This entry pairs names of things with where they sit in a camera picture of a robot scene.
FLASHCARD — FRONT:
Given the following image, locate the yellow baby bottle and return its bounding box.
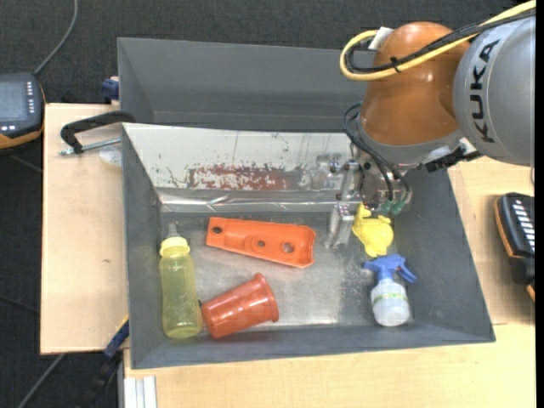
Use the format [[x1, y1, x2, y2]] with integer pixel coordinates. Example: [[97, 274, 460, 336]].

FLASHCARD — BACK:
[[158, 223, 204, 340]]

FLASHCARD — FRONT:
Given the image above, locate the pale wood flat board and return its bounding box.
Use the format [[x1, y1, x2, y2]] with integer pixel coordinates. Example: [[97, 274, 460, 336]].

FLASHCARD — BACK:
[[40, 102, 131, 355]]

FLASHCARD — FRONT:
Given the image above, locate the yellow toy animal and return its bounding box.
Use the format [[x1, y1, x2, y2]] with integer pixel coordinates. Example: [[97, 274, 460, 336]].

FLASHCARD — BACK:
[[351, 201, 395, 258]]

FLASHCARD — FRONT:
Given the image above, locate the white spray bottle blue head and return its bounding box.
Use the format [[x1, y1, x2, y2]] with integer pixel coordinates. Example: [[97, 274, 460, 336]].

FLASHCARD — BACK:
[[362, 252, 418, 328]]

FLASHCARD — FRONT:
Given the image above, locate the orange plastic cup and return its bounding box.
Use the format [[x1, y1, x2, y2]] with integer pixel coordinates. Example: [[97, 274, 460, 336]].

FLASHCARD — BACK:
[[200, 272, 281, 340]]

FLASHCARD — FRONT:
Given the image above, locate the grey metal bin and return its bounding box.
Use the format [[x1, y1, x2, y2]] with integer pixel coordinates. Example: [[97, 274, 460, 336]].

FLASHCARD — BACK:
[[115, 36, 497, 370]]

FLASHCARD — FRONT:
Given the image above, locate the orange flat block with holes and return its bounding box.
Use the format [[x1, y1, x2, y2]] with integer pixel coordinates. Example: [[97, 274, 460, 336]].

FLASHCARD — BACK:
[[205, 216, 317, 270]]

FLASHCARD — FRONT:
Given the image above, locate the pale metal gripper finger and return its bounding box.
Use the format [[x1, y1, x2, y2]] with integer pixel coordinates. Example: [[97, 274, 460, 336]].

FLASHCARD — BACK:
[[324, 214, 343, 250], [337, 203, 356, 247]]

